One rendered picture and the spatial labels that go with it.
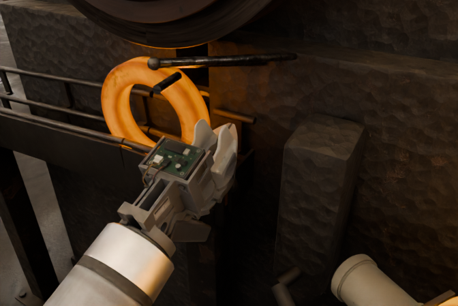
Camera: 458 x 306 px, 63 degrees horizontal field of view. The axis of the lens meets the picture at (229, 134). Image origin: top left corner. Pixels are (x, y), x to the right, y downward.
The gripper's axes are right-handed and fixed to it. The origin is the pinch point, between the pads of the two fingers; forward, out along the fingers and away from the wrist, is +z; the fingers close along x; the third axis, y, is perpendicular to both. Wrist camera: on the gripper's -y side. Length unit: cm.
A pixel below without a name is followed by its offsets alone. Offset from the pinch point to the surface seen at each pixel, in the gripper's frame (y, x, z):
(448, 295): 0.7, -30.2, -11.7
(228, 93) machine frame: 2.6, 2.7, 5.7
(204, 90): -0.6, 9.3, 8.0
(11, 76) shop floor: -103, 241, 76
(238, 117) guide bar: 0.2, 0.1, 3.5
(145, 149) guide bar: -2.0, 12.1, -5.9
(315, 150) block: 6.2, -14.3, -3.6
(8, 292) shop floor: -69, 75, -32
